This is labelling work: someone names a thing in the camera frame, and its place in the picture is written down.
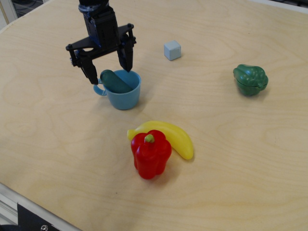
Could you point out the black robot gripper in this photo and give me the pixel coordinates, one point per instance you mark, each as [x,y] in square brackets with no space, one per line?
[104,37]

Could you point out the dark green toy cucumber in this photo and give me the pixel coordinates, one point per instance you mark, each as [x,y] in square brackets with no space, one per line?
[113,82]

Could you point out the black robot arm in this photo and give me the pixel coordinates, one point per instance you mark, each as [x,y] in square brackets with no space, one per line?
[92,3]

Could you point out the light blue plastic cup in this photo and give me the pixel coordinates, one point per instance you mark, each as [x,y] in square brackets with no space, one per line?
[122,101]

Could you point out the light blue small cube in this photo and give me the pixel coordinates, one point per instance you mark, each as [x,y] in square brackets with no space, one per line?
[172,50]

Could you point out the red toy bell pepper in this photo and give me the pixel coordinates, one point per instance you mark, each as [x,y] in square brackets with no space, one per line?
[151,151]

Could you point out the yellow toy banana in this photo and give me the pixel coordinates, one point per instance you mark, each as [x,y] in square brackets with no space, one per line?
[177,137]

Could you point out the green toy bell pepper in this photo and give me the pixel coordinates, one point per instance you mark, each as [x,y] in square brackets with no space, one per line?
[250,80]

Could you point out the aluminium table edge frame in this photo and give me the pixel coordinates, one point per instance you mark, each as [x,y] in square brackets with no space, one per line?
[8,211]

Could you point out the black corner bracket with screw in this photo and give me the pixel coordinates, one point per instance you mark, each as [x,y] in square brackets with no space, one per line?
[36,219]

